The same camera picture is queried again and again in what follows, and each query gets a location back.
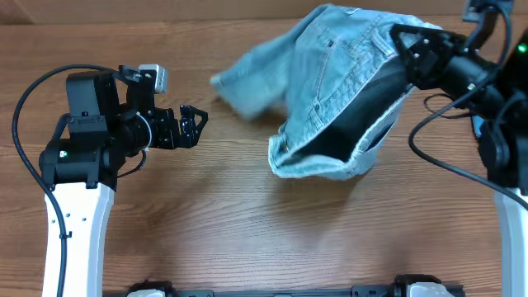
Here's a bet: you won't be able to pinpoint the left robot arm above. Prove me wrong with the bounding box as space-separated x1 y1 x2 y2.
39 64 208 296

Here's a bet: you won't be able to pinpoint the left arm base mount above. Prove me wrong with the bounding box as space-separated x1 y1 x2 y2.
126 280 177 297

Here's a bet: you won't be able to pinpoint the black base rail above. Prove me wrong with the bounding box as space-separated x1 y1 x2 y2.
102 286 467 297

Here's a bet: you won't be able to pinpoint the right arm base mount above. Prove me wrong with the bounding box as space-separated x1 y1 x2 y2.
394 274 454 297

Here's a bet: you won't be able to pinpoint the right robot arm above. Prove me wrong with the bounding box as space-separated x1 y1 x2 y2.
390 25 527 296

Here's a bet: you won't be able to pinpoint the blue denim garment pile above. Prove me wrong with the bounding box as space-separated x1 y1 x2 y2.
471 115 484 139

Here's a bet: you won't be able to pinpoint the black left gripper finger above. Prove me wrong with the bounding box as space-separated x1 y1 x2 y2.
178 118 199 148
180 105 208 136

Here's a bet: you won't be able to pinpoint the light blue denim shorts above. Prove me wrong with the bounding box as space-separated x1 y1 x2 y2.
210 4 424 180

